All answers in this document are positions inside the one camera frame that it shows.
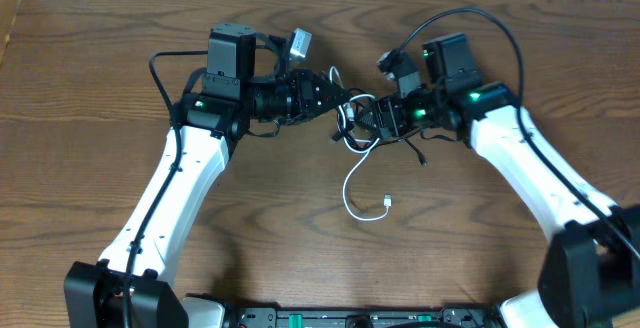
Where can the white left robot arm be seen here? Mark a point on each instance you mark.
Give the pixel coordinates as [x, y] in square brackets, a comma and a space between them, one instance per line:
[248, 76]

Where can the cardboard box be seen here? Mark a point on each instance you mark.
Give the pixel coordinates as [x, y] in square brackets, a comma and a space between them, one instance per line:
[8, 14]

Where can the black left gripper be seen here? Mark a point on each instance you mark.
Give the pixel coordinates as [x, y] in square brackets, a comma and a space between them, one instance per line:
[304, 96]

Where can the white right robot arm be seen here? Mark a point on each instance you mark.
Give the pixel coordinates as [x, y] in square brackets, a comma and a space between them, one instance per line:
[591, 269]

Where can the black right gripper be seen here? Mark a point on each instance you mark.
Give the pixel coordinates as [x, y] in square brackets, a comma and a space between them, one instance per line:
[392, 118]

